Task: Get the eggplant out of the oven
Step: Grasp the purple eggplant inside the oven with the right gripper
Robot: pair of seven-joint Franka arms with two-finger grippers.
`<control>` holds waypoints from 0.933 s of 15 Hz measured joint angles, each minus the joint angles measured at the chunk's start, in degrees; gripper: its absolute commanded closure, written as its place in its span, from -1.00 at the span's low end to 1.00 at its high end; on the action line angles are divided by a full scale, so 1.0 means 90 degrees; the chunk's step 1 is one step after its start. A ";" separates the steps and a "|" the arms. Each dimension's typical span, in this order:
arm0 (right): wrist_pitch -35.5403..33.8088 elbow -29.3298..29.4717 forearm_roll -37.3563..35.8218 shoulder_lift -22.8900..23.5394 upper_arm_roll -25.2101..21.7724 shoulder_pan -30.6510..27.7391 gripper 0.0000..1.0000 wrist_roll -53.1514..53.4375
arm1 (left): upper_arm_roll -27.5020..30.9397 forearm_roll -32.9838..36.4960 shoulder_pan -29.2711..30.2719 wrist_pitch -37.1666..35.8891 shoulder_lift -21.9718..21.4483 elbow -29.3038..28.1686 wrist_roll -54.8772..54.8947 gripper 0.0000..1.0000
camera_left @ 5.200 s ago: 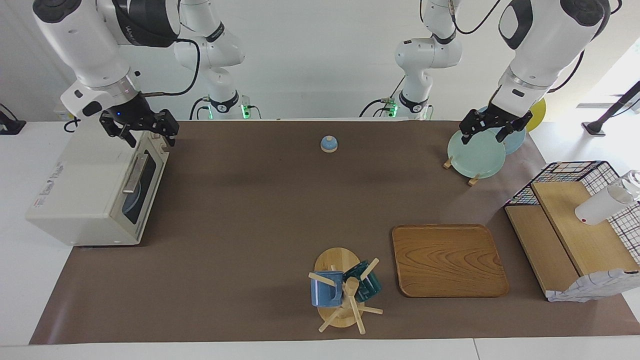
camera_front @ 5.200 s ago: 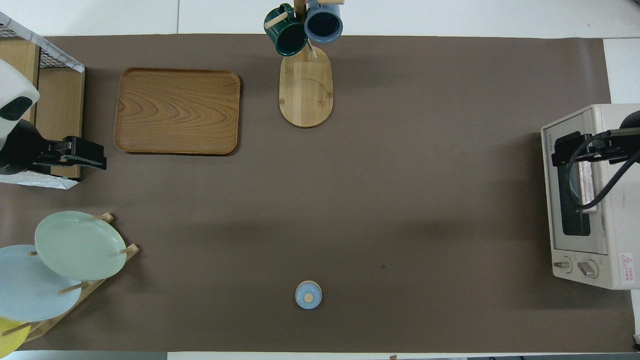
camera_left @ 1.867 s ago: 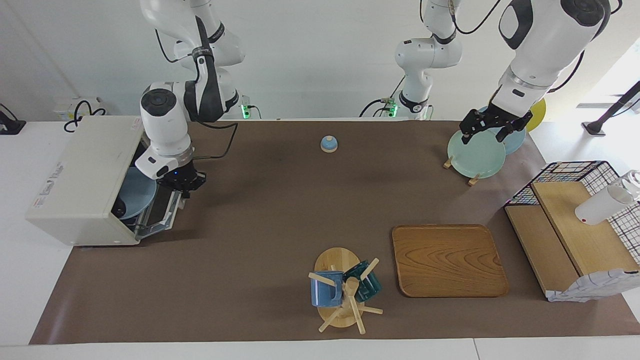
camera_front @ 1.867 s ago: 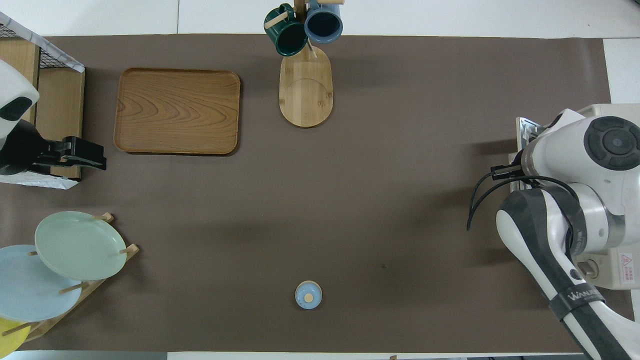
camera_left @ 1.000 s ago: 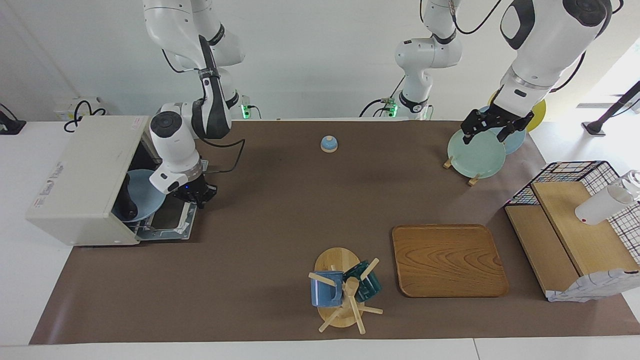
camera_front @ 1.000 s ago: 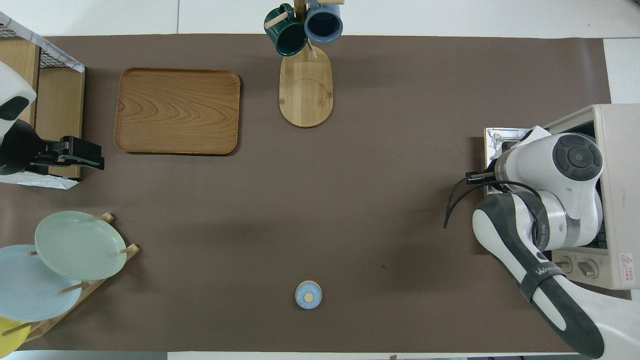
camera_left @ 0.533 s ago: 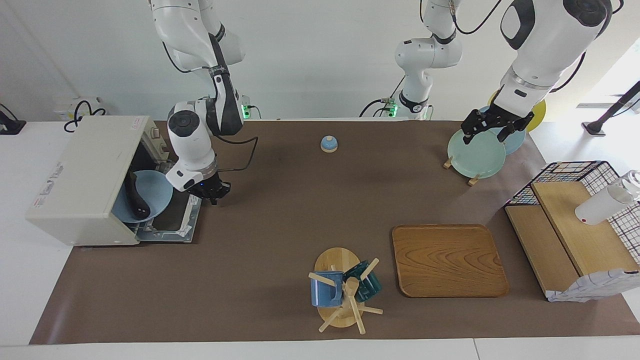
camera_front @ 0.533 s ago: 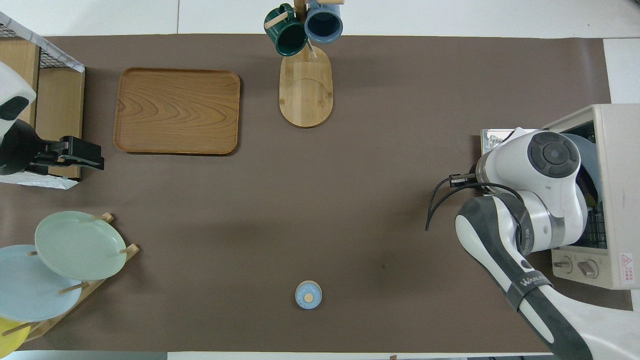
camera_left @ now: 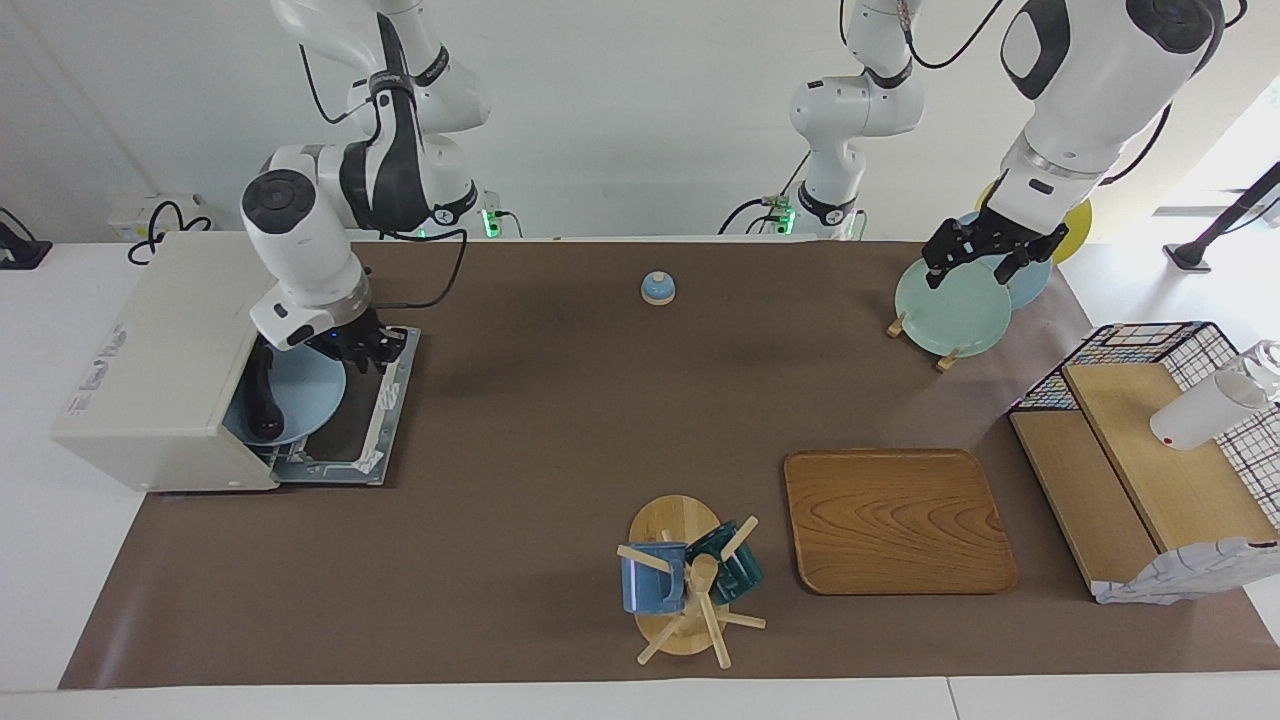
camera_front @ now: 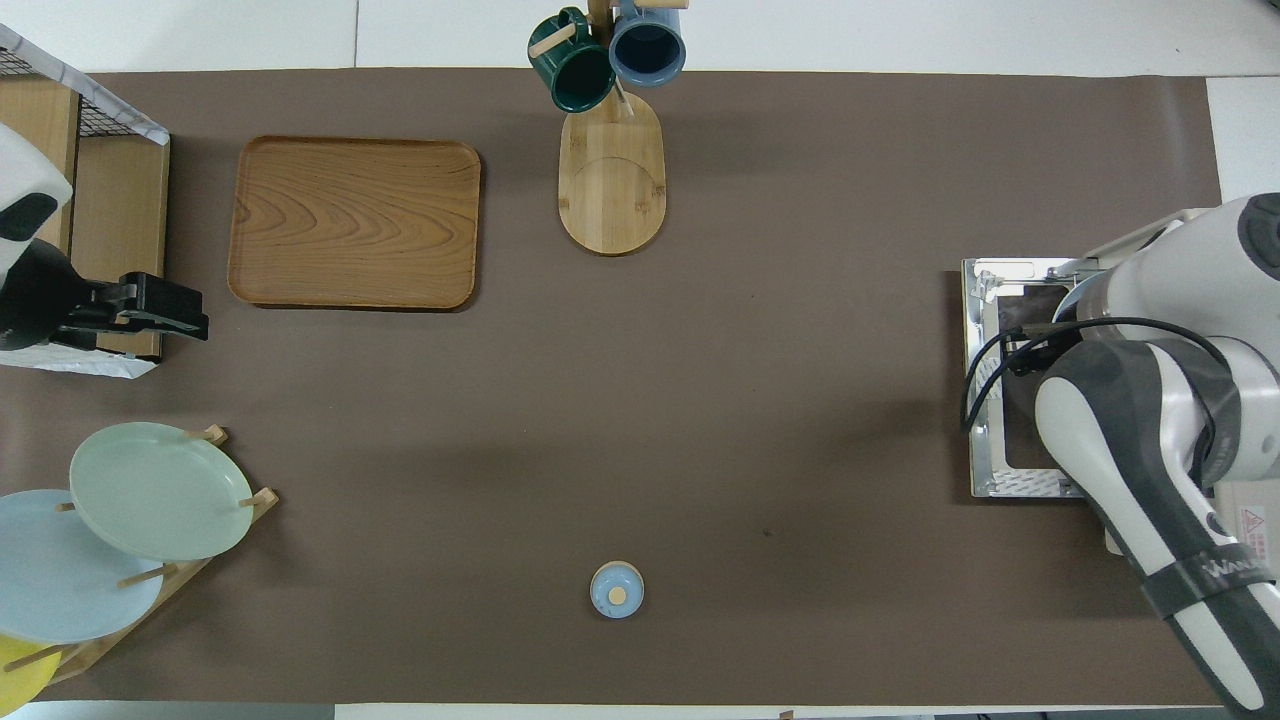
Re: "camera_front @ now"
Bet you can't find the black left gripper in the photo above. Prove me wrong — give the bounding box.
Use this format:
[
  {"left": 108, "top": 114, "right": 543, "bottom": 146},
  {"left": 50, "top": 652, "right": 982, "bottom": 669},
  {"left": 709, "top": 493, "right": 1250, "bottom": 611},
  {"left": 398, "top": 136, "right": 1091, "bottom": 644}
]
[{"left": 0, "top": 240, "right": 209, "bottom": 351}]

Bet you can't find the beige toaster oven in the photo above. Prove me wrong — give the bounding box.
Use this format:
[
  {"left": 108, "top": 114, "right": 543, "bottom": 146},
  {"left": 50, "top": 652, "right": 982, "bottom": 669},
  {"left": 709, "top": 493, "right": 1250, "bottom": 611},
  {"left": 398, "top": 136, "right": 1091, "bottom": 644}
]
[{"left": 1085, "top": 205, "right": 1280, "bottom": 581}]

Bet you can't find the wooden shelf with mesh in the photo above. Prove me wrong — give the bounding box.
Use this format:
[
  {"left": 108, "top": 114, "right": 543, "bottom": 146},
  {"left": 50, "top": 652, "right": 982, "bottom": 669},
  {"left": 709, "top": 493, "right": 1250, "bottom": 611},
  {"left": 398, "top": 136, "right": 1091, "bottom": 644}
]
[{"left": 0, "top": 22, "right": 171, "bottom": 379}]

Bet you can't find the wooden two-tier shelf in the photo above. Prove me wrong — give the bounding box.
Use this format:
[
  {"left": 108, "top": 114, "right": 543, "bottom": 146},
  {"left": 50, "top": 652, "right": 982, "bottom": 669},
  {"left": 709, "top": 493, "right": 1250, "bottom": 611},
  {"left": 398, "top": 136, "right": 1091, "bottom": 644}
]
[{"left": 0, "top": 75, "right": 171, "bottom": 359}]

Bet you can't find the pale green plate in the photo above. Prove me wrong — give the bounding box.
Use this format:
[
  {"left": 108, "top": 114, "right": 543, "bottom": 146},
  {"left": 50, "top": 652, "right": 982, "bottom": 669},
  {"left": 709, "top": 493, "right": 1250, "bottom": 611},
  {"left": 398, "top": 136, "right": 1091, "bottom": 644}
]
[{"left": 69, "top": 422, "right": 255, "bottom": 562}]

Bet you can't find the wooden serving tray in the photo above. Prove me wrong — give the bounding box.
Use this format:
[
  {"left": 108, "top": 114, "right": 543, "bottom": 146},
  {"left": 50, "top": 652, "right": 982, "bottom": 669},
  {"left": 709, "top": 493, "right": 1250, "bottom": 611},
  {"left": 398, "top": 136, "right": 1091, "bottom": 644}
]
[{"left": 227, "top": 136, "right": 482, "bottom": 311}]

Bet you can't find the wooden plate rack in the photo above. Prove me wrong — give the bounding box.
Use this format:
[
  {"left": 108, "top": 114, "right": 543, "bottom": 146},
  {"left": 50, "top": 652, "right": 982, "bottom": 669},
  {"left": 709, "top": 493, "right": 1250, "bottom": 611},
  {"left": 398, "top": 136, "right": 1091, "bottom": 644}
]
[{"left": 30, "top": 425, "right": 279, "bottom": 686}]

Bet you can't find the light blue plate in rack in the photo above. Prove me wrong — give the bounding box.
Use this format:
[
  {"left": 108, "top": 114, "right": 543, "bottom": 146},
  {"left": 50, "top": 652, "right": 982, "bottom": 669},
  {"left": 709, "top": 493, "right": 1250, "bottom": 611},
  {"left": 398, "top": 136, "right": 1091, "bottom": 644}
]
[{"left": 0, "top": 489, "right": 166, "bottom": 645}]

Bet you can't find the yellow plate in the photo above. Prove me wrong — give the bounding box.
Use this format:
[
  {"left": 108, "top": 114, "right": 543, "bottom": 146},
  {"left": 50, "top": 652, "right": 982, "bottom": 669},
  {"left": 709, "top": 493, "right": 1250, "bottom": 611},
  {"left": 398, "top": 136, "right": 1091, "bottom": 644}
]
[{"left": 0, "top": 632, "right": 63, "bottom": 716}]

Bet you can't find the wooden mug tree stand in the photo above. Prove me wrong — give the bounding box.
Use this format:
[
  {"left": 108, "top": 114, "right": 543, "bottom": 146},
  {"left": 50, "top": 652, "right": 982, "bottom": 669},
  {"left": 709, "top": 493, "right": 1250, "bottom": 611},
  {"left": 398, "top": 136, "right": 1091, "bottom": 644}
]
[{"left": 528, "top": 0, "right": 691, "bottom": 257}]

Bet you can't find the dark green mug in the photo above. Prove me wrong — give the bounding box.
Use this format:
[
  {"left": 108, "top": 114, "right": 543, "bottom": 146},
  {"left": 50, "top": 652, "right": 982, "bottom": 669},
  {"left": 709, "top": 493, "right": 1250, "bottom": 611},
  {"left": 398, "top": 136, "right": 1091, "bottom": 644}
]
[{"left": 528, "top": 8, "right": 616, "bottom": 113}]

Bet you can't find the blue mug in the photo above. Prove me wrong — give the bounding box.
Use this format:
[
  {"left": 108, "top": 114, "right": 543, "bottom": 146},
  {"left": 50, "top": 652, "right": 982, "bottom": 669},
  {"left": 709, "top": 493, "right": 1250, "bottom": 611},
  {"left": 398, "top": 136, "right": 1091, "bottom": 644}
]
[{"left": 608, "top": 0, "right": 688, "bottom": 88}]

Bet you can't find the brown table mat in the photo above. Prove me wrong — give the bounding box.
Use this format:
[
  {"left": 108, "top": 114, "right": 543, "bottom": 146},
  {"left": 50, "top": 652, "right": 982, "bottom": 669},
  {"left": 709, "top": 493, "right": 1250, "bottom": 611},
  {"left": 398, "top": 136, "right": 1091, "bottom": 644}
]
[{"left": 0, "top": 68, "right": 1223, "bottom": 706}]

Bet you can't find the black wire basket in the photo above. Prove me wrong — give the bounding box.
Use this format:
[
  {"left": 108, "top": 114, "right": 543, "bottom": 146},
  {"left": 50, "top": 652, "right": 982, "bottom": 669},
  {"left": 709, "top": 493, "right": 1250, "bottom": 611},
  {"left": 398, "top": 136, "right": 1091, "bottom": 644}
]
[{"left": 0, "top": 45, "right": 166, "bottom": 141}]

